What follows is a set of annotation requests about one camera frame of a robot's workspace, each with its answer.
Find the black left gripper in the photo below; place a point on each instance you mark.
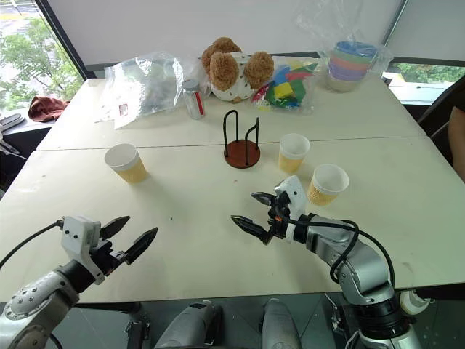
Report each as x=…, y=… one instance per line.
x=105, y=256

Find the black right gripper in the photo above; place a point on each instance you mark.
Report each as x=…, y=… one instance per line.
x=278, y=225

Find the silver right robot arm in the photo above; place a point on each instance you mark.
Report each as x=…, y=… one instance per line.
x=363, y=269

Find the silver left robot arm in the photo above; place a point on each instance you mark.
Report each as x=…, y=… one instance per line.
x=34, y=301

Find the yellow ribbed paper cup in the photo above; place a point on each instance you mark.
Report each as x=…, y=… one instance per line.
x=290, y=161
x=130, y=171
x=321, y=196

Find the grey rounded robot leg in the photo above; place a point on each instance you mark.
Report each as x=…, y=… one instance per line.
x=279, y=327
x=189, y=327

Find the bag of colourful blocks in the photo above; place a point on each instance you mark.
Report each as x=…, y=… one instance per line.
x=287, y=89

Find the clear bottle with red label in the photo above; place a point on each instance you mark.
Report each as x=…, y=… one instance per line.
x=193, y=103

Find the brown and white plush bear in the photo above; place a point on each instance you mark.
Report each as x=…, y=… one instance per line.
x=227, y=71

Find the clear plastic zip bag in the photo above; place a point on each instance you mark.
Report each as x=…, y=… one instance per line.
x=145, y=87

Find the red-brown crumpled cloth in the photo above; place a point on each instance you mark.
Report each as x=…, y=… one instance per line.
x=45, y=108

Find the dark flat object on sill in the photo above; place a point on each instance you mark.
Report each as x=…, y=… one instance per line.
x=11, y=120

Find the stack of pastel plastic bowls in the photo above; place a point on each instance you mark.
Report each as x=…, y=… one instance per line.
x=350, y=65

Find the white cylindrical robot part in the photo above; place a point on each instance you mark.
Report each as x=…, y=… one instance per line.
x=412, y=302

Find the clear bag around bowls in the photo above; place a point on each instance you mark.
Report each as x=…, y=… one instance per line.
x=312, y=22

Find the dark chair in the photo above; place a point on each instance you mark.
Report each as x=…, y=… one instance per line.
x=441, y=120

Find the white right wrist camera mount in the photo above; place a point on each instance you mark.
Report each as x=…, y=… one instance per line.
x=296, y=198

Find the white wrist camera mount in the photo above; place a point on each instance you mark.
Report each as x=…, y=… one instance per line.
x=78, y=232
x=296, y=198

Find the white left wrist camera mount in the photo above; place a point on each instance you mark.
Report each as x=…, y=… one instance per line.
x=78, y=232

